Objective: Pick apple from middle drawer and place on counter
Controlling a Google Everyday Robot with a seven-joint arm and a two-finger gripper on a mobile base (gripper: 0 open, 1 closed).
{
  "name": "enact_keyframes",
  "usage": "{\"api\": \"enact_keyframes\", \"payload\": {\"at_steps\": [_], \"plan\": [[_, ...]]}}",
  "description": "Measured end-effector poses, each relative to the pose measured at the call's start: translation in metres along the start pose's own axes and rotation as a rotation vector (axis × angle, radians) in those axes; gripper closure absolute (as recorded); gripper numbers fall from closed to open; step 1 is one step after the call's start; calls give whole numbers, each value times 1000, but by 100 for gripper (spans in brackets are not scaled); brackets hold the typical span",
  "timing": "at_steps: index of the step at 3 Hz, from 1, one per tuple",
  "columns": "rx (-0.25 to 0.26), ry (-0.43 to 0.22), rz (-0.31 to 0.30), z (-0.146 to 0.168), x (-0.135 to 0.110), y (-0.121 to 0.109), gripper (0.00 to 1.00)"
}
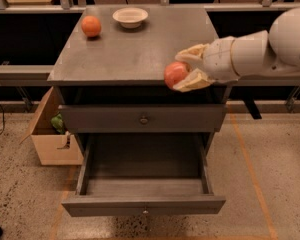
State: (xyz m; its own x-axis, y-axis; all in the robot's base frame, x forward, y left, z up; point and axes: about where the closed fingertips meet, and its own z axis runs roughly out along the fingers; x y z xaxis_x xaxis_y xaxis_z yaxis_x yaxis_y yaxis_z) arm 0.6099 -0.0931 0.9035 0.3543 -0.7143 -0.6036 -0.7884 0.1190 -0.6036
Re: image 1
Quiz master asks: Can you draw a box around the grey metal rail shelf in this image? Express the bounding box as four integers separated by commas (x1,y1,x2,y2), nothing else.
0,65,300,86

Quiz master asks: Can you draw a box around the grey drawer cabinet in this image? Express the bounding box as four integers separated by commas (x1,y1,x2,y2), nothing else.
48,5,230,149

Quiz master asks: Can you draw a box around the closed top drawer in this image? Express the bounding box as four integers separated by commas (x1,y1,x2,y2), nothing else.
58,105,226,133

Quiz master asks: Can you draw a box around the open middle drawer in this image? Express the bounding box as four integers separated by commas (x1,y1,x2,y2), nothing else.
62,133,225,217

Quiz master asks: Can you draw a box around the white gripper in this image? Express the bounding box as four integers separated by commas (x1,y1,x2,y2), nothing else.
173,36,239,92

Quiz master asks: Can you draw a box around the white bowl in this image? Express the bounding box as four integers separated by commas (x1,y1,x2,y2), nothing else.
112,7,148,29

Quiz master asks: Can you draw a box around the cardboard box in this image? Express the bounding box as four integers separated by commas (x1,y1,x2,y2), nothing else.
20,87,83,165

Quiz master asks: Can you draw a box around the green object in box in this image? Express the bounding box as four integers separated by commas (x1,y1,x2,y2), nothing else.
50,113,65,134

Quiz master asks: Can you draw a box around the orange fruit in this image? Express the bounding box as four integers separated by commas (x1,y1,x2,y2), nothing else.
81,16,101,37

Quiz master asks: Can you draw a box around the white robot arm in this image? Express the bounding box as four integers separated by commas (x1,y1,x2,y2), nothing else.
171,8,300,92

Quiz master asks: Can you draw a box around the red apple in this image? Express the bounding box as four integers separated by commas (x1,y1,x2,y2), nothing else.
164,61,191,89

